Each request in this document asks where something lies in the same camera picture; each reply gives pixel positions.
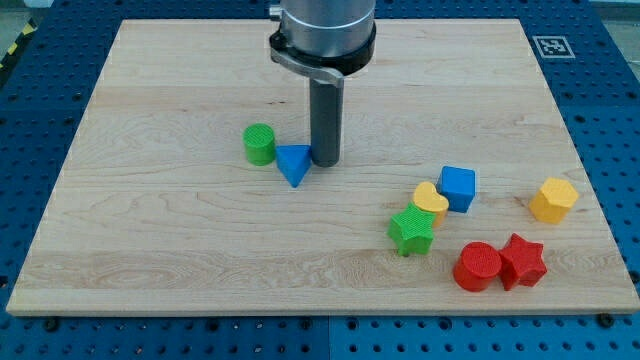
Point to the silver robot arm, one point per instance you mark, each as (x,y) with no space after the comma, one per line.
(323,40)

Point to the yellow hexagon block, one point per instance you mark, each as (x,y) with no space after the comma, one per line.
(553,200)

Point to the blue triangle block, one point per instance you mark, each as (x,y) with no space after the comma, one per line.
(293,161)

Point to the green cylinder block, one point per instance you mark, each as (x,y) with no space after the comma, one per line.
(259,144)

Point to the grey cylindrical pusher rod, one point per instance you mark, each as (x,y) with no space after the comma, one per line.
(326,107)

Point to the green star block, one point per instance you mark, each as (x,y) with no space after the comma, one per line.
(412,230)

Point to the yellow heart block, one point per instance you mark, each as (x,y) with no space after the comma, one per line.
(427,198)

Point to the wooden board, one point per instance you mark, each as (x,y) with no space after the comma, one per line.
(156,211)

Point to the blue cube block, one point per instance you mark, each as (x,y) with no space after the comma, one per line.
(458,186)

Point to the red cylinder block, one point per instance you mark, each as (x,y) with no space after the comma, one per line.
(477,266)

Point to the red star block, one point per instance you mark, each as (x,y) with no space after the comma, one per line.
(522,263)

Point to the fiducial marker tag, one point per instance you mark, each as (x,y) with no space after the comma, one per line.
(553,47)

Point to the yellow black hazard tape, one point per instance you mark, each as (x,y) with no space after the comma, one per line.
(18,47)

